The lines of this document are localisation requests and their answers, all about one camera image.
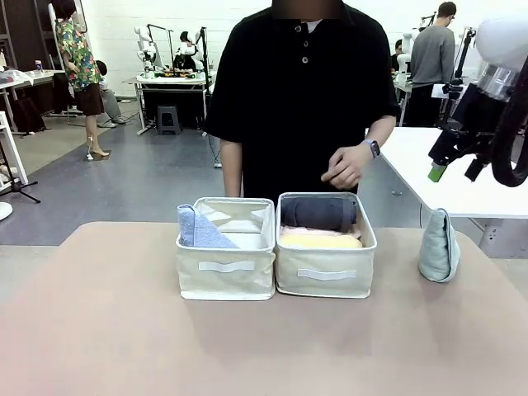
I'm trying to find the man in grey sweater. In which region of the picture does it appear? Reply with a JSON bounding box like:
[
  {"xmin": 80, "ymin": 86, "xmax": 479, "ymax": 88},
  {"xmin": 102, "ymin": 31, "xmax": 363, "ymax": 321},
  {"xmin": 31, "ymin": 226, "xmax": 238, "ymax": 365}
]
[{"xmin": 406, "ymin": 2, "xmax": 457, "ymax": 127}]

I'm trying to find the grey plastic stool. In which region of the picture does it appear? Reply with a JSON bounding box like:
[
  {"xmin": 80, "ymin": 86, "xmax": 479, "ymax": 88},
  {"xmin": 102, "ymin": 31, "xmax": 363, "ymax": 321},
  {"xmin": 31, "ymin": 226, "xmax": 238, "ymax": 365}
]
[{"xmin": 155, "ymin": 105, "xmax": 182, "ymax": 136}]

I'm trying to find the white desk with clutter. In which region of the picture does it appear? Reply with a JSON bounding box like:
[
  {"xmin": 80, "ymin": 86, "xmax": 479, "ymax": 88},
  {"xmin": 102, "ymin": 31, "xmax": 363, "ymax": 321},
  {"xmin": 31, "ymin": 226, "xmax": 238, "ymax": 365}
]
[{"xmin": 0, "ymin": 68, "xmax": 67, "ymax": 133}]

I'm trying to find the black and white background robot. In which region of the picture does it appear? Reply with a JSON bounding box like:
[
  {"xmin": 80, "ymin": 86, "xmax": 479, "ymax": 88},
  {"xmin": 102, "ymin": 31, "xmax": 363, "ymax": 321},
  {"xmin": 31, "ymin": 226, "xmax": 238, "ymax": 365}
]
[{"xmin": 172, "ymin": 27, "xmax": 207, "ymax": 76}]

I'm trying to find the seated person in grey trousers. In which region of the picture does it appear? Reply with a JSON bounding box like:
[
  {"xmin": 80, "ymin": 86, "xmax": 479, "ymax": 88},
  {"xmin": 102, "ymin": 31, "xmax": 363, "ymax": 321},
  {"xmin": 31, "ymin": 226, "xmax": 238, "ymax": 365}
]
[{"xmin": 94, "ymin": 59, "xmax": 127, "ymax": 129}]

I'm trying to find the thick black cable hose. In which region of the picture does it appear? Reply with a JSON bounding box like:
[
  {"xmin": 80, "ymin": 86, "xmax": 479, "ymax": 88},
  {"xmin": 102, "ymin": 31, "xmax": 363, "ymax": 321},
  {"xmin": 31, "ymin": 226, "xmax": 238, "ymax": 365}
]
[{"xmin": 490, "ymin": 78, "xmax": 528, "ymax": 189}]

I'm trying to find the yellow towel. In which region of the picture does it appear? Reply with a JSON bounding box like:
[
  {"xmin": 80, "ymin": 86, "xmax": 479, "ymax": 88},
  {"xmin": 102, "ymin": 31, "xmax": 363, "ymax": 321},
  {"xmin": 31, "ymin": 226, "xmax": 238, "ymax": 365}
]
[{"xmin": 279, "ymin": 233, "xmax": 363, "ymax": 249}]

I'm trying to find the person in floral shirt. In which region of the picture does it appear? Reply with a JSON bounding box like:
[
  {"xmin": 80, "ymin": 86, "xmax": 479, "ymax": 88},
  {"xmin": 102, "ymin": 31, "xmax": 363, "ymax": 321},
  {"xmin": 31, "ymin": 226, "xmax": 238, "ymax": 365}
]
[{"xmin": 51, "ymin": 0, "xmax": 112, "ymax": 160}]

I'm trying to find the blue triangle-folded towel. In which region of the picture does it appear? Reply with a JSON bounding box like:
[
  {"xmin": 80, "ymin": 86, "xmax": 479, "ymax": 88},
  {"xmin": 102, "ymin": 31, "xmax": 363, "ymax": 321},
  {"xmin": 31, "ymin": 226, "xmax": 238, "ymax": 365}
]
[{"xmin": 177, "ymin": 204, "xmax": 241, "ymax": 249}]

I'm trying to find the cream fabric storage basket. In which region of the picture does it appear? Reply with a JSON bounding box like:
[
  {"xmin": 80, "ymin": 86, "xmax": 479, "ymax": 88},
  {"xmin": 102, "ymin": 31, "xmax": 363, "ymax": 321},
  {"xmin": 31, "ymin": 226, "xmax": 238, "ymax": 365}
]
[
  {"xmin": 176, "ymin": 196, "xmax": 276, "ymax": 301},
  {"xmin": 275, "ymin": 191, "xmax": 378, "ymax": 299}
]

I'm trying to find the person's left hand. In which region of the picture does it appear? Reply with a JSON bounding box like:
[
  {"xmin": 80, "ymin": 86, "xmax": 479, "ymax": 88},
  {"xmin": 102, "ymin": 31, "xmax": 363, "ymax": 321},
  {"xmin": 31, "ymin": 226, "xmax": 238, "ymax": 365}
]
[{"xmin": 320, "ymin": 144, "xmax": 375, "ymax": 191}]

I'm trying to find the seated dark-haired person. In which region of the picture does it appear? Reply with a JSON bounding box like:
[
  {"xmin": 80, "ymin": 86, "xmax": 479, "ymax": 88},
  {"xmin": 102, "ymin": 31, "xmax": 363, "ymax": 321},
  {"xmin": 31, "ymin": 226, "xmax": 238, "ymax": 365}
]
[{"xmin": 390, "ymin": 39, "xmax": 408, "ymax": 75}]

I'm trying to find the black tripod stand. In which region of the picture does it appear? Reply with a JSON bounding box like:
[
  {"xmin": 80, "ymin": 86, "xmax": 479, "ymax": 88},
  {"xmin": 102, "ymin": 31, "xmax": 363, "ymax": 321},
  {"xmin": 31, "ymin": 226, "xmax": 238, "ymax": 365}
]
[{"xmin": 0, "ymin": 139, "xmax": 42, "ymax": 205}]

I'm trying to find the light teal triangle-folded towel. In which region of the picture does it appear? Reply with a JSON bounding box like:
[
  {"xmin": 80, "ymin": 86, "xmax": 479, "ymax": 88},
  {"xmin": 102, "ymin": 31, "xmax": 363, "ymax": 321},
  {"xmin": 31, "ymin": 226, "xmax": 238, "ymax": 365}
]
[{"xmin": 417, "ymin": 207, "xmax": 461, "ymax": 284}]

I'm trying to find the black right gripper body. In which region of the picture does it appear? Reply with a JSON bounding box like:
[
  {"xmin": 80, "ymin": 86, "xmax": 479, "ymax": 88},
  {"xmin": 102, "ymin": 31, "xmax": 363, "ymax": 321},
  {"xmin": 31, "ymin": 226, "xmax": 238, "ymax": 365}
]
[{"xmin": 427, "ymin": 82, "xmax": 507, "ymax": 167}]

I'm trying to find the black bag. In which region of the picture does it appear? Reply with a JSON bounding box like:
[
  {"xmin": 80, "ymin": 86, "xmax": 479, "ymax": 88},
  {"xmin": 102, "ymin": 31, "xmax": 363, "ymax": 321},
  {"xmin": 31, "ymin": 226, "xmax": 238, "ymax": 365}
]
[{"xmin": 12, "ymin": 97, "xmax": 47, "ymax": 134}]

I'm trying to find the white side table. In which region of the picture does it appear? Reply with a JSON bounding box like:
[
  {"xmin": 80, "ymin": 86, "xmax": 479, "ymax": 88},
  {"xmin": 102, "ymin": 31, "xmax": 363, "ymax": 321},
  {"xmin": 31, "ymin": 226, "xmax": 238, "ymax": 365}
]
[{"xmin": 365, "ymin": 126, "xmax": 528, "ymax": 219}]

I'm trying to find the white frame rack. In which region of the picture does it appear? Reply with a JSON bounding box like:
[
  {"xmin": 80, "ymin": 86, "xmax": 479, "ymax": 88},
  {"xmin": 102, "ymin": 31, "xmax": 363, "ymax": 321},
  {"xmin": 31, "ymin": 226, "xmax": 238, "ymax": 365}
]
[{"xmin": 0, "ymin": 111, "xmax": 29, "ymax": 186}]

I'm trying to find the black camera stand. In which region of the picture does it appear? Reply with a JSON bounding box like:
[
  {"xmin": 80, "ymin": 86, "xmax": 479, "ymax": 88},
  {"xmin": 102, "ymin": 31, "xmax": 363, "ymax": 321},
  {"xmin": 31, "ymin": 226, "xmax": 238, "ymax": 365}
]
[{"xmin": 441, "ymin": 26, "xmax": 478, "ymax": 125}]

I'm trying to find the person's right forearm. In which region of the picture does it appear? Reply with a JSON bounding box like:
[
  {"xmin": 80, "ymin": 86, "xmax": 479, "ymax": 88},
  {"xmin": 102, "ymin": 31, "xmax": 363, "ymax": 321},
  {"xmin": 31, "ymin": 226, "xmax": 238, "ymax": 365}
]
[{"xmin": 220, "ymin": 138, "xmax": 244, "ymax": 198}]

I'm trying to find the dark grey towel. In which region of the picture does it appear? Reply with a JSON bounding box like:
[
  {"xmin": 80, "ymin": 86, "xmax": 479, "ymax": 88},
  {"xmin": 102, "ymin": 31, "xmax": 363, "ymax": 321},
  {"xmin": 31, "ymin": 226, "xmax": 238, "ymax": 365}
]
[{"xmin": 280, "ymin": 196, "xmax": 358, "ymax": 229}]

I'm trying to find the person in black polo shirt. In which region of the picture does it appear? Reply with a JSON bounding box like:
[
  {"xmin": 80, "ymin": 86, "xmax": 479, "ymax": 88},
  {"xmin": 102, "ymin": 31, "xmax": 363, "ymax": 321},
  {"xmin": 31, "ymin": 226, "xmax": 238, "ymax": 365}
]
[{"xmin": 204, "ymin": 0, "xmax": 402, "ymax": 199}]

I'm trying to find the person's left forearm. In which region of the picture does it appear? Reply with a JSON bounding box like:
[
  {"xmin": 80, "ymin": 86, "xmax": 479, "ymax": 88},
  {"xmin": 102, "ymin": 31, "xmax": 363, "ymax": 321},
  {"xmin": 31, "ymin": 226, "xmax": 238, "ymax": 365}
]
[{"xmin": 365, "ymin": 114, "xmax": 397, "ymax": 149}]

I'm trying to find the white metal-frame workbench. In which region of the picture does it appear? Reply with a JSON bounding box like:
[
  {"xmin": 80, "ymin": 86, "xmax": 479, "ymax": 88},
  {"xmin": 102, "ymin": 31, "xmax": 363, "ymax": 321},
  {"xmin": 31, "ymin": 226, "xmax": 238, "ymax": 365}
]
[{"xmin": 134, "ymin": 73, "xmax": 210, "ymax": 137}]

